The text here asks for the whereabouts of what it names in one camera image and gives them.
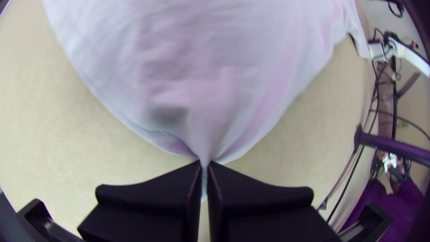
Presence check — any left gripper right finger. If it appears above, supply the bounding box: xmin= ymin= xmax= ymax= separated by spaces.
xmin=207 ymin=161 xmax=340 ymax=242

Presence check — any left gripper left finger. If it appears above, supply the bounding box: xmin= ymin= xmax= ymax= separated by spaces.
xmin=77 ymin=160 xmax=202 ymax=242

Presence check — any grey t-shirt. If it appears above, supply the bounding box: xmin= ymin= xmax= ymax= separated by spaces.
xmin=40 ymin=0 xmax=372 ymax=202

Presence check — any black cable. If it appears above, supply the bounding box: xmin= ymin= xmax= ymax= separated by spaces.
xmin=326 ymin=144 xmax=367 ymax=225

